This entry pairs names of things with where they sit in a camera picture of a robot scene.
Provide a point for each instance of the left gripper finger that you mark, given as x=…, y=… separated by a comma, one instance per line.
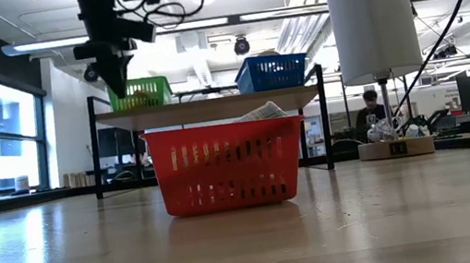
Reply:
x=116, y=77

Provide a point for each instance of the green plastic basket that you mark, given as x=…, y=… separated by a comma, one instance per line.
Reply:
x=150, y=93

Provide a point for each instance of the blue plastic basket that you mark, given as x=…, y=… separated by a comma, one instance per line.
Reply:
x=270, y=72

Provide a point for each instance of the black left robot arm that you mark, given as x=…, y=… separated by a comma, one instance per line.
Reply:
x=97, y=5

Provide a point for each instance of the ceiling light strip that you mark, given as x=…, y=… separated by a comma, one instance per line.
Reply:
x=209, y=22

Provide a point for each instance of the white shade table lamp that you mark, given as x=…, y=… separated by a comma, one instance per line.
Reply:
x=371, y=13

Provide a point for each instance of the wooden shelf riser black legs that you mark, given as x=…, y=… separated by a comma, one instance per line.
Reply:
x=213, y=109

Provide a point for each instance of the red plastic basket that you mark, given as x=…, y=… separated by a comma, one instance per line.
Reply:
x=226, y=165

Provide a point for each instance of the person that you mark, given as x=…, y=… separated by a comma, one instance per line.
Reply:
x=371, y=113

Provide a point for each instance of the black ceiling camera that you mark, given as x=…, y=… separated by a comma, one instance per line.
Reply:
x=90, y=74
x=242, y=46

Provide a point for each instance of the black aluminium table frame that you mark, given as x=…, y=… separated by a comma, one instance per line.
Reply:
x=39, y=198

